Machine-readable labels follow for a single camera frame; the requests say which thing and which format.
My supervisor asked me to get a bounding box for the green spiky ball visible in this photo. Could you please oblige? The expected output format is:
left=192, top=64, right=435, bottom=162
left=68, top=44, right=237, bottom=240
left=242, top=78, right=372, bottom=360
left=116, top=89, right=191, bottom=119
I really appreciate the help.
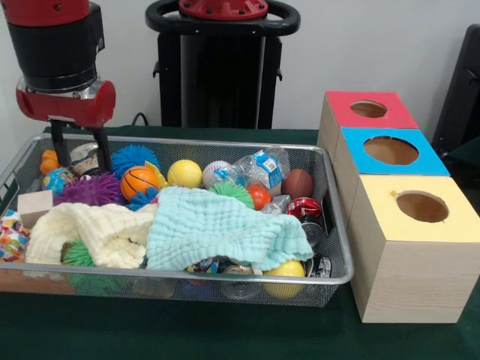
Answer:
left=208, top=180, right=256, bottom=210

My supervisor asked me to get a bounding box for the orange toy basketball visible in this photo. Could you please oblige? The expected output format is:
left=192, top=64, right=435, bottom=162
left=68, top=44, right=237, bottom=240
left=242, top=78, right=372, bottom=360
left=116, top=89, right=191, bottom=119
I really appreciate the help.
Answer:
left=120, top=165, right=161, bottom=201

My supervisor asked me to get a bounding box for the red soda can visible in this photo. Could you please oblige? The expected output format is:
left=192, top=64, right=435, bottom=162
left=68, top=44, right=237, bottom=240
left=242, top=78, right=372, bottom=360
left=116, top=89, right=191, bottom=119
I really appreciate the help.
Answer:
left=286, top=197, right=323, bottom=224

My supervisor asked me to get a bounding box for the yellow ball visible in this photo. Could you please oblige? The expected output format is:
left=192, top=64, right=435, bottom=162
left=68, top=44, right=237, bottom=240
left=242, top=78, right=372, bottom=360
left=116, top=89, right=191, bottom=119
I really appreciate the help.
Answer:
left=264, top=259, right=307, bottom=298
left=167, top=159, right=203, bottom=189

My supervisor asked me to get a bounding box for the dark green table cloth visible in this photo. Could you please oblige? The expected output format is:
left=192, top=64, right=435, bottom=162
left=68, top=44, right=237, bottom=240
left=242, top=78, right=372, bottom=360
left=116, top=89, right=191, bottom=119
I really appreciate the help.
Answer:
left=0, top=126, right=480, bottom=360

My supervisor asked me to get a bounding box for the blue spiky ball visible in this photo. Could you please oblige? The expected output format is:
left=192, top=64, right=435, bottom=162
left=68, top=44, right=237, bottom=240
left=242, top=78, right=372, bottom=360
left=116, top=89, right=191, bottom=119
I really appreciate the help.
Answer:
left=110, top=144, right=160, bottom=177

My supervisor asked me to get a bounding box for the cream knitted cloth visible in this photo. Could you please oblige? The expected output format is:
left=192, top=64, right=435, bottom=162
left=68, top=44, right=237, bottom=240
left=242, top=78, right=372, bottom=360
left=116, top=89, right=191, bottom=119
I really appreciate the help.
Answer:
left=25, top=202, right=159, bottom=269

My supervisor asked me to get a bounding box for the wooden box with three holes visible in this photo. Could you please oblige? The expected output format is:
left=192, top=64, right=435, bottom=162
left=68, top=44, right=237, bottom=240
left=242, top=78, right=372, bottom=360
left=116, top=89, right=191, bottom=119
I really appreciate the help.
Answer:
left=317, top=91, right=480, bottom=325

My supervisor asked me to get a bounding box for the purple spiky ball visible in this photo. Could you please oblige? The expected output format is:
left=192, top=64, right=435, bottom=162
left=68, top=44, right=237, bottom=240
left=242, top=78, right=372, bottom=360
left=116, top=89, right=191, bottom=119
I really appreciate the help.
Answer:
left=58, top=172, right=122, bottom=208

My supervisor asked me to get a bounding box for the white baseball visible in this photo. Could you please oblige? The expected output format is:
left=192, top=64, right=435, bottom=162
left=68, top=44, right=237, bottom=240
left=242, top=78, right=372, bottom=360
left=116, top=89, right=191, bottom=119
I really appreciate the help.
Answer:
left=202, top=160, right=230, bottom=188

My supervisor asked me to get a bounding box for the mint green cloth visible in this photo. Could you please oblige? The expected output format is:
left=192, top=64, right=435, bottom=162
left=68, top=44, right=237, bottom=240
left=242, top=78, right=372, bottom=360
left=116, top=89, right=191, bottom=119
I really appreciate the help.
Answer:
left=145, top=186, right=315, bottom=272

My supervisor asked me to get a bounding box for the clear mesh bin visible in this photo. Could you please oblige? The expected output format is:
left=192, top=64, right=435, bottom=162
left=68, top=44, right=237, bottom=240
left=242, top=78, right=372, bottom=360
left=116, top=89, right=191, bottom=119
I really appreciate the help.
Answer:
left=0, top=135, right=354, bottom=305

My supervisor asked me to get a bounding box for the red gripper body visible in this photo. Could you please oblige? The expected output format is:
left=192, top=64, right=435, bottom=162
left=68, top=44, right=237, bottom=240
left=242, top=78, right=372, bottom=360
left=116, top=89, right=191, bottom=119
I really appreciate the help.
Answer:
left=16, top=79, right=117, bottom=129

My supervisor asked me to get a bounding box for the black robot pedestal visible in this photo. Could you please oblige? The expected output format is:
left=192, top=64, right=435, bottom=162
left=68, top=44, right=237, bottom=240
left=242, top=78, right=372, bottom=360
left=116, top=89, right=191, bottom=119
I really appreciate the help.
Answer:
left=146, top=0, right=301, bottom=128

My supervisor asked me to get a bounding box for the brown toy football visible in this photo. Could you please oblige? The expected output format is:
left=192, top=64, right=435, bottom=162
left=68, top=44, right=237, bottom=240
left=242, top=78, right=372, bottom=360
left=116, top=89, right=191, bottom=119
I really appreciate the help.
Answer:
left=281, top=169, right=314, bottom=200

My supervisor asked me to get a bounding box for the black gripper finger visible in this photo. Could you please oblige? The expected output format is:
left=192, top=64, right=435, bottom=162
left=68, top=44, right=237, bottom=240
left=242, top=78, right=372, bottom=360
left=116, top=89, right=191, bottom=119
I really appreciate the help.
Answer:
left=49, top=120, right=73, bottom=170
left=91, top=126, right=114, bottom=173

